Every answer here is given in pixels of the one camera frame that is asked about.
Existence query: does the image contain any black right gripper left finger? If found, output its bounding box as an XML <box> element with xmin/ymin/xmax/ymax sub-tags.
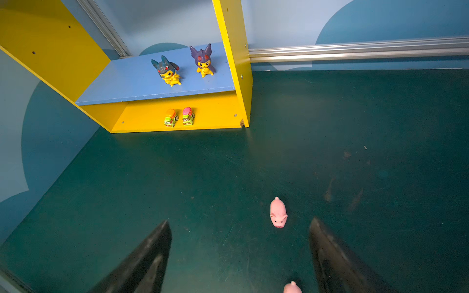
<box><xmin>90</xmin><ymin>220</ymin><xmax>172</xmax><ymax>293</ymax></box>

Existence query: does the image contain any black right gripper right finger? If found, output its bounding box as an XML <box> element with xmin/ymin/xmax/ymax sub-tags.
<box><xmin>309</xmin><ymin>217</ymin><xmax>398</xmax><ymax>293</ymax></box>

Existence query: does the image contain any pink toy pig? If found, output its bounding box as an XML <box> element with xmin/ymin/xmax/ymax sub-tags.
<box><xmin>269</xmin><ymin>197</ymin><xmax>288</xmax><ymax>228</ymax></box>
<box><xmin>283</xmin><ymin>281</ymin><xmax>302</xmax><ymax>293</ymax></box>

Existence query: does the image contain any blue yellow toy figure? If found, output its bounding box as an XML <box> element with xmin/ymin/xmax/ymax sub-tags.
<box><xmin>151</xmin><ymin>56</ymin><xmax>181</xmax><ymax>87</ymax></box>

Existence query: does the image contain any purple yellow star toy figure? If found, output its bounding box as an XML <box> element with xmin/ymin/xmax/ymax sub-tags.
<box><xmin>189</xmin><ymin>43</ymin><xmax>216</xmax><ymax>78</ymax></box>

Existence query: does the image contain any yellow toy shelf unit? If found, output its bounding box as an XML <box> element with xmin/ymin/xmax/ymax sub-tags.
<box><xmin>1</xmin><ymin>1</ymin><xmax>253</xmax><ymax>133</ymax></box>

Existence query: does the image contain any left aluminium frame post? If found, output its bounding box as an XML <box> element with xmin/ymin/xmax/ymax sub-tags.
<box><xmin>77</xmin><ymin>0</ymin><xmax>131</xmax><ymax>58</ymax></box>

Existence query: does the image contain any rear aluminium frame bar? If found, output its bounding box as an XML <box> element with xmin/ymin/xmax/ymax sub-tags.
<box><xmin>249</xmin><ymin>37</ymin><xmax>469</xmax><ymax>63</ymax></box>

